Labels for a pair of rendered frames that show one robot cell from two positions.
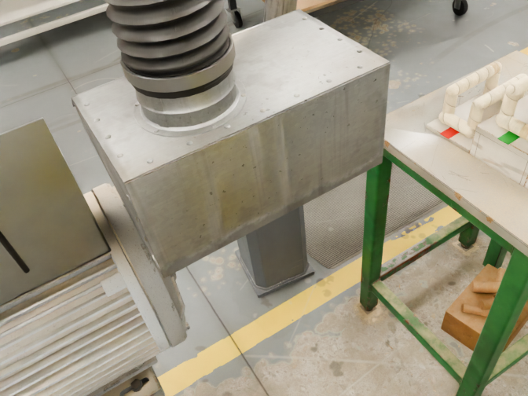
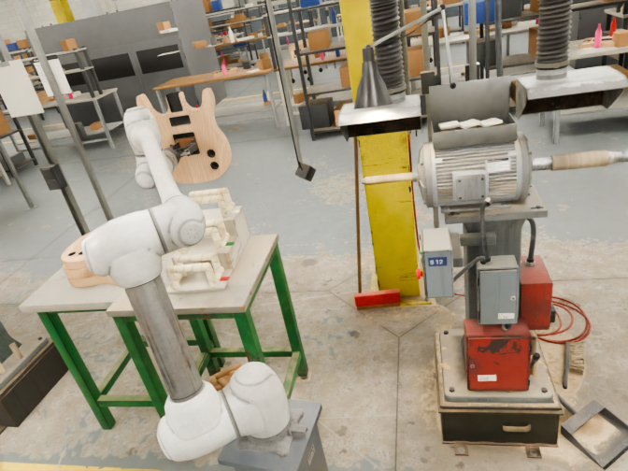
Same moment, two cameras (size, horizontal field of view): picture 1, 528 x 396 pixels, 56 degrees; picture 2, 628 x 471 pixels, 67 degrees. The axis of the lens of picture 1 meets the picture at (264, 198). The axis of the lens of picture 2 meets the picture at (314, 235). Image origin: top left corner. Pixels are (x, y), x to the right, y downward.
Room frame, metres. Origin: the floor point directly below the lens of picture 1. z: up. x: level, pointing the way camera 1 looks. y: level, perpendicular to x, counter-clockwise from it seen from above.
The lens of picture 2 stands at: (2.06, 0.93, 1.98)
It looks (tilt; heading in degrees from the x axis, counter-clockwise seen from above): 28 degrees down; 221
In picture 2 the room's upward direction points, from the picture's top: 11 degrees counter-clockwise
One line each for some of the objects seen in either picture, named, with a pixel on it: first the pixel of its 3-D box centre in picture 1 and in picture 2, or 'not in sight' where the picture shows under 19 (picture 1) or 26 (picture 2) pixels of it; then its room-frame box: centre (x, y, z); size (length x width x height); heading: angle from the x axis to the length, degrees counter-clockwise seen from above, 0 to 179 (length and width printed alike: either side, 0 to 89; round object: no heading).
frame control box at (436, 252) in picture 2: not in sight; (456, 264); (0.65, 0.37, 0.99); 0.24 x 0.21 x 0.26; 115
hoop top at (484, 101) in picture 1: (500, 92); (195, 257); (1.03, -0.64, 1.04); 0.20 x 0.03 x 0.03; 118
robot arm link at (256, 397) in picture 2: not in sight; (256, 396); (1.40, -0.01, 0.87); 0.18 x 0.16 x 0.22; 151
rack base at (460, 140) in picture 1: (481, 118); (199, 281); (1.06, -0.62, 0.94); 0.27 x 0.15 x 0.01; 119
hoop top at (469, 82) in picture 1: (474, 79); (188, 267); (1.10, -0.60, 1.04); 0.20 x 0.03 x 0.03; 118
